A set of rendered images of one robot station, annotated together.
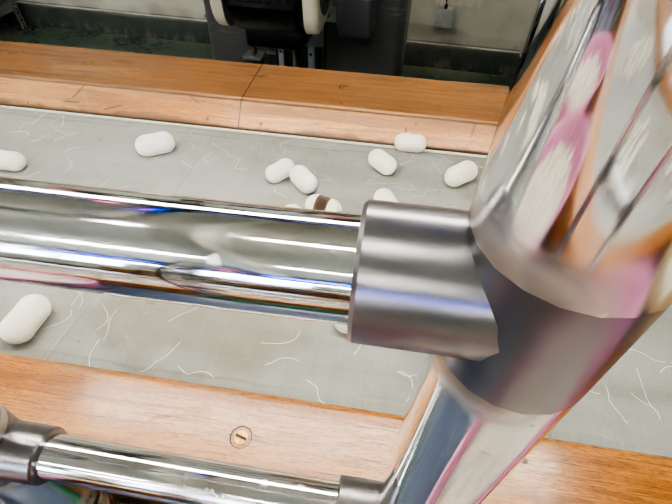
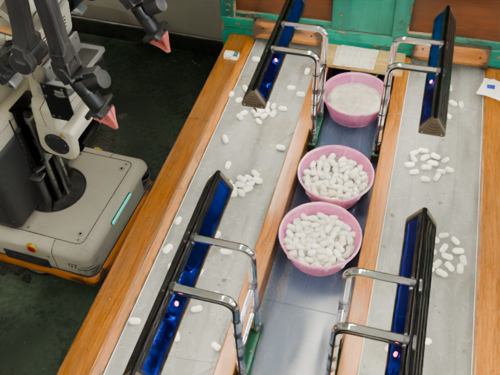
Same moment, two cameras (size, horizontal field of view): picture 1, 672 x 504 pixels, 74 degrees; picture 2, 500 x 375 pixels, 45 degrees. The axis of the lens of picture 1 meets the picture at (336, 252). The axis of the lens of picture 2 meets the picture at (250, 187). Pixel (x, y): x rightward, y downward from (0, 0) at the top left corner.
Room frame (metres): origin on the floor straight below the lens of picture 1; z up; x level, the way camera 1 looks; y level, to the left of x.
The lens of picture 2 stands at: (-0.01, 1.81, 2.34)
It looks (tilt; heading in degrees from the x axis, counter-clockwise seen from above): 48 degrees down; 281
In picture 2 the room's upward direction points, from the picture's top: 3 degrees counter-clockwise
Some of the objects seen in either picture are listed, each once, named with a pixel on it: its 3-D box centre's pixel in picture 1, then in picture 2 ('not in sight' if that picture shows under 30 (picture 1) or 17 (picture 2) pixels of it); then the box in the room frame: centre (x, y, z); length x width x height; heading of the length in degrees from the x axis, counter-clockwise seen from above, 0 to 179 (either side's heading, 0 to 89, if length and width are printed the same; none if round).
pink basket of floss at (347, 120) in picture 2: not in sight; (354, 102); (-0.10, -0.11, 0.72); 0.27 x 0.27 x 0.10
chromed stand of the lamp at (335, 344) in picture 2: not in sight; (367, 347); (-0.15, 1.05, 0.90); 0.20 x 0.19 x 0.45; 83
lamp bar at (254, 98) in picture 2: not in sight; (276, 43); (0.20, 0.02, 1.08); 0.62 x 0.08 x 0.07; 83
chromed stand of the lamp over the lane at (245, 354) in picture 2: not in sight; (217, 312); (0.25, 1.00, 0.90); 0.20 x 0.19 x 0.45; 83
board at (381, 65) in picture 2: not in sight; (364, 59); (-0.12, -0.33, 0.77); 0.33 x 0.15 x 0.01; 173
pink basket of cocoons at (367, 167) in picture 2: not in sight; (335, 180); (-0.04, 0.33, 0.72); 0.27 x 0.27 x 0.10
